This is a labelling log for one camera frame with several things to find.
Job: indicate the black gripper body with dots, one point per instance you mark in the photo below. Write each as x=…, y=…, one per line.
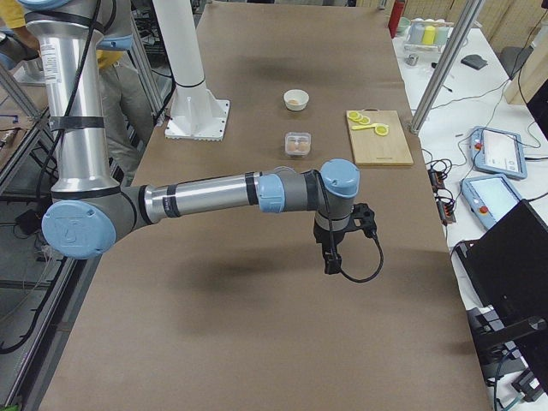
x=324, y=234

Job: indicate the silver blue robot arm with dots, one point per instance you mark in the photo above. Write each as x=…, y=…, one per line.
x=90, y=210

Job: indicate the clear plastic egg box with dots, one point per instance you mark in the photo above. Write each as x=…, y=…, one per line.
x=297, y=137

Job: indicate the wooden cutting board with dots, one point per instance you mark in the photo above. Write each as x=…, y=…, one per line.
x=370, y=149

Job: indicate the yellow plastic knife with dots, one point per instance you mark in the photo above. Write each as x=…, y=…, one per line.
x=365, y=126

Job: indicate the black power strip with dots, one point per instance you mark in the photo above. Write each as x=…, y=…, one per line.
x=443, y=197

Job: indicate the white ceramic bowl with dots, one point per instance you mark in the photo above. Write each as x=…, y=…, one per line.
x=297, y=94

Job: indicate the blue teach pendant near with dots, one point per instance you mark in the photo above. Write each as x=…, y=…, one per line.
x=490, y=198

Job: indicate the blue teach pendant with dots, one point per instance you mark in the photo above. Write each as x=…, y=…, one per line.
x=490, y=198
x=498, y=151

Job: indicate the blue teach pendant far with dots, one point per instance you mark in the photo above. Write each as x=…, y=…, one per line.
x=498, y=151

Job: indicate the small steel cup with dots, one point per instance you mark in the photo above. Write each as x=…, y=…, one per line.
x=412, y=60

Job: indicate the grey cup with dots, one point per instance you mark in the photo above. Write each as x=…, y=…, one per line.
x=416, y=33

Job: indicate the yellow cup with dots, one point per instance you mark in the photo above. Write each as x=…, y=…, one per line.
x=429, y=35

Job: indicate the green bowl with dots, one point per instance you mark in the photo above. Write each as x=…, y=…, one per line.
x=403, y=24

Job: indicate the black small square device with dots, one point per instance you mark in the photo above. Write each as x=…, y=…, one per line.
x=474, y=61

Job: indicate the person in yellow shirt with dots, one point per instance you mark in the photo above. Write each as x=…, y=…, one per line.
x=111, y=85

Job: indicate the red cylinder can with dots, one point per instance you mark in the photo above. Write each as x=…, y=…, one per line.
x=395, y=16

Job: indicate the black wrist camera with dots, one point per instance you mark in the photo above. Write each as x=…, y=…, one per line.
x=362, y=218

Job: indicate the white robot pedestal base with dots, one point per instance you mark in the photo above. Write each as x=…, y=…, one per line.
x=195, y=113

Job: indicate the aluminium frame post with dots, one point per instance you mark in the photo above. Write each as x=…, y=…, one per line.
x=459, y=33

